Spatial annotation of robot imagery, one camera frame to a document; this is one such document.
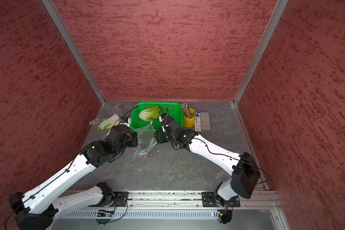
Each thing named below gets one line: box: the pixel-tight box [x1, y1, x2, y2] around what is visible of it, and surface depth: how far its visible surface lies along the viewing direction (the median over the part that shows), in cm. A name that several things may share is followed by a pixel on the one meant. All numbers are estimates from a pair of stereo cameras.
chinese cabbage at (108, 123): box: [96, 114, 121, 131], surface depth 97 cm
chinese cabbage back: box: [138, 104, 162, 122], surface depth 105 cm
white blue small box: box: [194, 111, 202, 133], surface depth 108 cm
